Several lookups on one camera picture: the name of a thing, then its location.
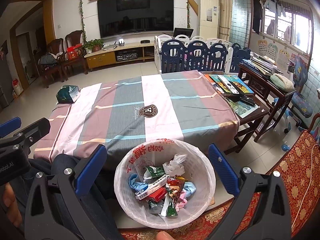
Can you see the white plastic trash bag bin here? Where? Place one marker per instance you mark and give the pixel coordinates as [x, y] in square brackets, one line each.
[178, 159]

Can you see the stack of children's books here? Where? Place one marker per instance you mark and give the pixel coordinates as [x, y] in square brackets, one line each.
[228, 85]

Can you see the window with bars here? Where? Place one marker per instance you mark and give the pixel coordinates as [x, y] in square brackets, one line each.
[292, 29]

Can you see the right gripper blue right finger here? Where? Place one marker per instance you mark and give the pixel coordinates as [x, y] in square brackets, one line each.
[229, 178]

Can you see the grey round cushion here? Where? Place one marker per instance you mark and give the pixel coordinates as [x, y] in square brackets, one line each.
[282, 82]

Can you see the light blue plastic wrapper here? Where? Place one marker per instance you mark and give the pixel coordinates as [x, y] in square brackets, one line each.
[136, 185]

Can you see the potted green plant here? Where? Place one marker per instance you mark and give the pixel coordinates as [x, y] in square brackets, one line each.
[94, 45]

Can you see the red Chunghwa cigarette carton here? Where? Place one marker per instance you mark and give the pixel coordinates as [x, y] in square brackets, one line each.
[158, 195]

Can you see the dark wooden armchair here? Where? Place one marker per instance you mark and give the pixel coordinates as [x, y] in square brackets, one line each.
[55, 60]

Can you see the person's right hand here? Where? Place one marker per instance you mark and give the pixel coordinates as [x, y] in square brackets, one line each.
[162, 235]

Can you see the person's left hand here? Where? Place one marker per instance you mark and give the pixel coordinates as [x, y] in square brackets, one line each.
[13, 214]

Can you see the white blue toothpaste box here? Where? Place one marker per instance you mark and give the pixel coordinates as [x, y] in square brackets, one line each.
[152, 188]

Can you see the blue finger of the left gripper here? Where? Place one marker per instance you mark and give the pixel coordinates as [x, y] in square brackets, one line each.
[9, 126]

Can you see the red gift box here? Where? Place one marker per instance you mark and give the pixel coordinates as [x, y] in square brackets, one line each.
[75, 52]

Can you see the pink plastic bag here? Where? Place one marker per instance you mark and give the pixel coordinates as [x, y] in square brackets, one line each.
[181, 201]

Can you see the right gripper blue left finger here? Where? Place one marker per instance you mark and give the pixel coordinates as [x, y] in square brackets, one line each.
[87, 170]

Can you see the yellow wooden TV cabinet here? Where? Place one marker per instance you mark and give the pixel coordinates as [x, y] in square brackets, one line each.
[115, 55]

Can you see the green tissue box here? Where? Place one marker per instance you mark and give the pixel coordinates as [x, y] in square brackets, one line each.
[68, 94]

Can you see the white standing air conditioner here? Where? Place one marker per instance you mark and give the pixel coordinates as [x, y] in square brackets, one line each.
[209, 19]

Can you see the green hazelnut wafer bag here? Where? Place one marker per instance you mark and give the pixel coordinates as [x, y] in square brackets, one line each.
[174, 187]

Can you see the dark green wrapper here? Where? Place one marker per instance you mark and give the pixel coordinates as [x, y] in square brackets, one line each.
[152, 173]

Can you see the striped pink grey tablecloth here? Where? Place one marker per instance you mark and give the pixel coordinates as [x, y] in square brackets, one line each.
[124, 114]

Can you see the blue white baby playpen fence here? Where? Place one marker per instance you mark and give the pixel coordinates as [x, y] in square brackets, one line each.
[212, 55]

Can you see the large black television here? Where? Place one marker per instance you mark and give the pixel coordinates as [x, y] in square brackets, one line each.
[118, 17]

